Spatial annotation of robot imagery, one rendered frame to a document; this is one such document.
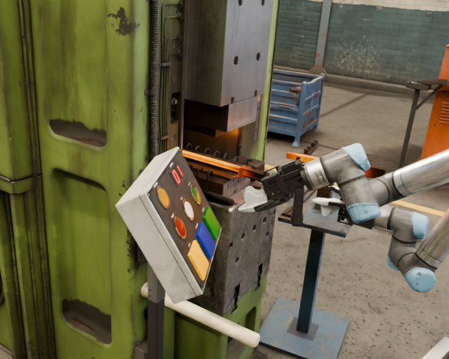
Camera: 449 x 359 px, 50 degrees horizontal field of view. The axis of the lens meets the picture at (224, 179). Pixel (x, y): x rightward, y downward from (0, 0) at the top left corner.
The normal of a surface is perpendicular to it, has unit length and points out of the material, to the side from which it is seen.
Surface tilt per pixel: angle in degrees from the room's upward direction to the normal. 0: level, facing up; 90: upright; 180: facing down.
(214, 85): 90
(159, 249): 90
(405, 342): 0
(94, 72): 89
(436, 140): 90
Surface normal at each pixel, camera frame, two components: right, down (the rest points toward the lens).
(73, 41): -0.53, 0.27
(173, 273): -0.13, 0.36
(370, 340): 0.07, -0.93
